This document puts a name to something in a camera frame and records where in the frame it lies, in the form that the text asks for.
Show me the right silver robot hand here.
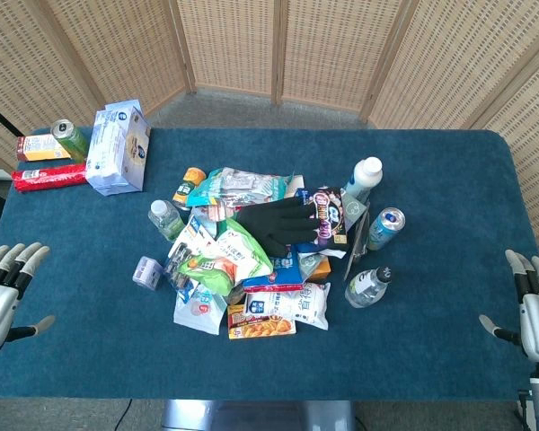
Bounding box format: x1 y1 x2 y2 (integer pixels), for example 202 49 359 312
478 250 539 363

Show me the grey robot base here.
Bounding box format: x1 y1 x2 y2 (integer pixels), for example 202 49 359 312
161 399 357 431

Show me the brown and white carton box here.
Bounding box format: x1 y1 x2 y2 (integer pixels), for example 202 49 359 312
16 134 74 163

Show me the orange block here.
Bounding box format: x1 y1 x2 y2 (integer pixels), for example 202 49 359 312
305 256 332 284

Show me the yellow curry box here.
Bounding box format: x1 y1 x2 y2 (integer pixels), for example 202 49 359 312
227 303 297 340

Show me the red snack package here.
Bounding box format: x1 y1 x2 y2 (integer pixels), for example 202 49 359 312
11 163 88 193

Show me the clear bottle with black cap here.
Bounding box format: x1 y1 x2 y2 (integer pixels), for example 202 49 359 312
344 266 393 309

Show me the light blue drink can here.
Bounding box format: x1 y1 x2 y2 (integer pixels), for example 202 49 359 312
367 207 406 251

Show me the green drink can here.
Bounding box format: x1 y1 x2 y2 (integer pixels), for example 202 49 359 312
50 119 91 164

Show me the battery blister pack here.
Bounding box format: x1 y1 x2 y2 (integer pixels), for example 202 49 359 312
163 242 204 301

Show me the clear bottle with green label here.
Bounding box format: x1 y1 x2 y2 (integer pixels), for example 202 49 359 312
147 199 186 242

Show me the grey flat packet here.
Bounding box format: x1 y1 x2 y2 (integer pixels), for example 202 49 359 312
343 200 372 281

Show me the white and blue tissue pack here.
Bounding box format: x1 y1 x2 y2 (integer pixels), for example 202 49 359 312
84 99 152 197

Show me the white and blue pouch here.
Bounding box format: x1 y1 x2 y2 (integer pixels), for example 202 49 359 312
172 281 228 336

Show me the pale green card packet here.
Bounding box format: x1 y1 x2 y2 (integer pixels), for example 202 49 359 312
340 191 369 231

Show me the white milk bottle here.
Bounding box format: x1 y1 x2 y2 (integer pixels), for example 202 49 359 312
342 156 384 204

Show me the orange cap bottle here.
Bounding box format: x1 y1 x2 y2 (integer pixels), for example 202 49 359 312
172 167 208 212

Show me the purple sanitary pad pack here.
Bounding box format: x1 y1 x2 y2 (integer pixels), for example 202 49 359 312
295 186 350 253

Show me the green and white snack bag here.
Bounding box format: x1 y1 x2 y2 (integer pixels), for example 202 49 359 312
177 217 274 297

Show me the white salt bag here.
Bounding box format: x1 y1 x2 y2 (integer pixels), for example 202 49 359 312
243 281 331 331

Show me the blue and red snack pack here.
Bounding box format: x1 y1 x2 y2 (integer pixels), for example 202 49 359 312
242 244 305 292

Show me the blue table mat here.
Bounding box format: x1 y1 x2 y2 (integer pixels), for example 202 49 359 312
0 127 539 401

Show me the teal snack bag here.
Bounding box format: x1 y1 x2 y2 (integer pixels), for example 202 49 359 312
186 166 296 208

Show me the black knit glove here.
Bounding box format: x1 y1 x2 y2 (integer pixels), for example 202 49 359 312
235 196 321 258

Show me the woven bamboo folding screen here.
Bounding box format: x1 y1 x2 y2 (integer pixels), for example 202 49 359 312
0 0 539 247

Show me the black cable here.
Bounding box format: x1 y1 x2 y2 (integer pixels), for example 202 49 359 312
115 398 133 431

